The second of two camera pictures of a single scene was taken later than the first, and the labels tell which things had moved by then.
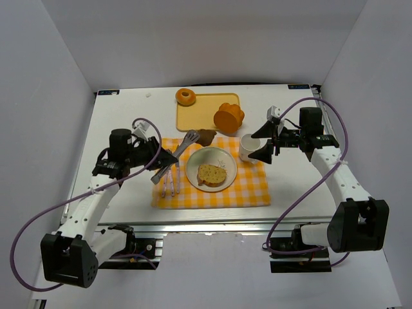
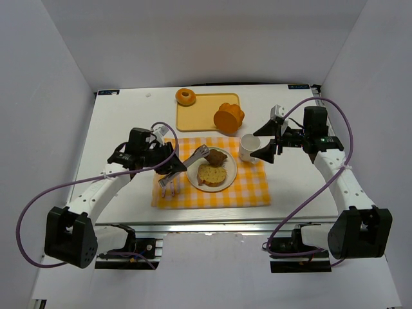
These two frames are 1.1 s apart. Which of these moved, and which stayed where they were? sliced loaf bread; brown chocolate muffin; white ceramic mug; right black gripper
Moved: brown chocolate muffin
Stayed: sliced loaf bread; right black gripper; white ceramic mug
